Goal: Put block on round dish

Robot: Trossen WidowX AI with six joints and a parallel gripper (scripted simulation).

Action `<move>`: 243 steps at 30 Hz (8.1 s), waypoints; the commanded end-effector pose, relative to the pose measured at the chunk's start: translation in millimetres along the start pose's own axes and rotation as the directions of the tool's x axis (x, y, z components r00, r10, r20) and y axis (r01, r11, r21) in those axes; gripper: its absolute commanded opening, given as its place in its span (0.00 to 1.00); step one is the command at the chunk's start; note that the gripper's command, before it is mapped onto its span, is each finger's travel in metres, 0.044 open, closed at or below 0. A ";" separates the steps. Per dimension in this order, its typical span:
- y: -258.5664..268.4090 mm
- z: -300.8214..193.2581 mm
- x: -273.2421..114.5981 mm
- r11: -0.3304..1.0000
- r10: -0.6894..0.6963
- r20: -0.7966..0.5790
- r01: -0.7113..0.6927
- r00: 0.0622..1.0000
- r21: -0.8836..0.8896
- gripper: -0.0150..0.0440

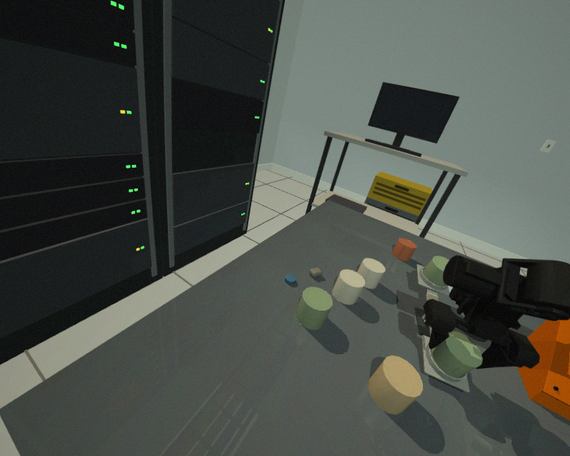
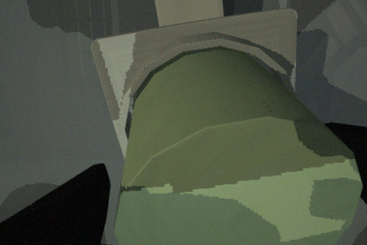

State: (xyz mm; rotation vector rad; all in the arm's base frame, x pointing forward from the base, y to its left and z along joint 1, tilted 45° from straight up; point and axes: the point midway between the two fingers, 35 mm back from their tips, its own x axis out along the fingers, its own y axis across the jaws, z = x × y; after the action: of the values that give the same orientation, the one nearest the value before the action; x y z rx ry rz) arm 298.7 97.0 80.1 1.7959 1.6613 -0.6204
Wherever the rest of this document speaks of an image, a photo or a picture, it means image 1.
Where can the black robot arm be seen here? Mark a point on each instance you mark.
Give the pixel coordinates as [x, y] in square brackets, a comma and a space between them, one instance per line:
[544, 293]

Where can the brown cylinder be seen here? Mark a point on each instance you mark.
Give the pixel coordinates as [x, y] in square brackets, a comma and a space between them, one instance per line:
[404, 249]

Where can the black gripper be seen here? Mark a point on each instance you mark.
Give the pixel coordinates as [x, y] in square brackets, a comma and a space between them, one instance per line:
[508, 348]

